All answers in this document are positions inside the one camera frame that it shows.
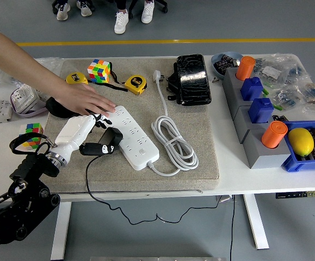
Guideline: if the grey block holder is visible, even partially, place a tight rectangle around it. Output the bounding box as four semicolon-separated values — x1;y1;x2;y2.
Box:
233;104;276;145
227;81;267;122
222;67;257;102
241;126;294;170

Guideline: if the blue plastic bin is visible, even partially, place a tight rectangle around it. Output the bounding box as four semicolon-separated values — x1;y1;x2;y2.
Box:
281;119;315;173

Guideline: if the small colourful puzzle cube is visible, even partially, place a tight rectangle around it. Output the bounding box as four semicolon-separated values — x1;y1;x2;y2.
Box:
19;122;45;150

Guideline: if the person's white shoe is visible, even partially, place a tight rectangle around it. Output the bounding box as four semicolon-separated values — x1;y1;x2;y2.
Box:
56;2;71;22
141;0;155;24
76;0;92;17
114;9;129;35

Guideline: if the black glossy case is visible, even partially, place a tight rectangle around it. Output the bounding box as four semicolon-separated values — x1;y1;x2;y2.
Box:
176;53;212;106

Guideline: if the blue-grey bowl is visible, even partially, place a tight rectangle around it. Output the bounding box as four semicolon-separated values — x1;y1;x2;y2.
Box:
211;51;244;81

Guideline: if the white power strip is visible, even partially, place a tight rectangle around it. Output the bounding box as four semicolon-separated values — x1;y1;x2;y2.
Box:
100;105;160;171

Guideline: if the white power strip cable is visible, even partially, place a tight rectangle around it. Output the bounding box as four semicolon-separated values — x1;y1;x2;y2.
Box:
146;69;199;177

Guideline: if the black plug adapter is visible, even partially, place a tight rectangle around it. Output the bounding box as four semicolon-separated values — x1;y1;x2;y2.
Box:
97;127;125;150

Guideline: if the yellow tape measure 5m print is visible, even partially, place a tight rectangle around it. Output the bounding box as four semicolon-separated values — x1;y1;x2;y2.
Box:
124;75;148;96

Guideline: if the grey-brown table mat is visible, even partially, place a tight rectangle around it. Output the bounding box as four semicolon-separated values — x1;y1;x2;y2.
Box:
39;57;220;194

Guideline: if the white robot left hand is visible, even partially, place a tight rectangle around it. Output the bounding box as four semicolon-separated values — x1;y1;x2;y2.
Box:
54;113;120;161

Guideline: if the clear bag of blue components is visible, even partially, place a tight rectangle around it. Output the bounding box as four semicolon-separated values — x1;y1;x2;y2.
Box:
271;86;299;109
285;54;309;84

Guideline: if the thin black plug cord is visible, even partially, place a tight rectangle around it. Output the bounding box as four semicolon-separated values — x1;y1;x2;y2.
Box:
85;154;221;226

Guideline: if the white table leg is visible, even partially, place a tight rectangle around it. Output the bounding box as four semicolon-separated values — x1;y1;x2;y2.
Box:
243;194;270;250
50;201;72;260

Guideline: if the person's hand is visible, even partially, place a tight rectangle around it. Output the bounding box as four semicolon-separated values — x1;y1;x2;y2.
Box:
54;83;118;118

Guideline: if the clear bag with white card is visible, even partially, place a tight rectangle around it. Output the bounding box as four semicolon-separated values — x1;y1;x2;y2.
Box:
255;54;286;85

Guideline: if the black cloth pouch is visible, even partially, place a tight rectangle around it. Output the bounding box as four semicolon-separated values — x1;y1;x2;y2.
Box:
45;97;92;119

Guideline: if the purple ribbon band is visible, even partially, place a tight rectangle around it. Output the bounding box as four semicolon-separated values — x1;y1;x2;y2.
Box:
10;86;49;118

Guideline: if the black wrist strap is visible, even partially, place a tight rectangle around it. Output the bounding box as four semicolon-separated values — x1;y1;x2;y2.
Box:
102;61;129;93

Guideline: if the black hanging cable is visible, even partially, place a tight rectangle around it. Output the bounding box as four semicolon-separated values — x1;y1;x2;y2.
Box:
228;195;237;261

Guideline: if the black table control panel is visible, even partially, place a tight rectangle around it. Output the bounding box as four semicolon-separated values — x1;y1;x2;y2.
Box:
275;191;315;200

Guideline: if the yellow tape measure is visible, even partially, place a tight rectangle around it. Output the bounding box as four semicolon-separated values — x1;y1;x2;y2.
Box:
65;72;89;85

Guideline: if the grey under-table bracket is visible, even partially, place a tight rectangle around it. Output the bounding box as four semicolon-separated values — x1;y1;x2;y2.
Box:
217;195;238;204

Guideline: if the large colourful puzzle cube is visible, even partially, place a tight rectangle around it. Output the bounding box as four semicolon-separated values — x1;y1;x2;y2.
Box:
87;58;112;84

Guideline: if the blue plastic block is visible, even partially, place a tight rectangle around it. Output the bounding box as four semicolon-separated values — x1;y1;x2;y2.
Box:
248;97;275;125
240;76;264;102

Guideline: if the yellow lemon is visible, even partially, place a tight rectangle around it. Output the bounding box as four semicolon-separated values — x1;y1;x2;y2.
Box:
287;127;315;158

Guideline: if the orange cylinder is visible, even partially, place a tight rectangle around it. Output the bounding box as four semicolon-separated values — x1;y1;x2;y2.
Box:
261;121;288;150
236;55;256;82

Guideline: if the white wall socket panel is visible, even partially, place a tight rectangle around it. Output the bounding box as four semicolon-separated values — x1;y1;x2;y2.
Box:
10;84;42;113

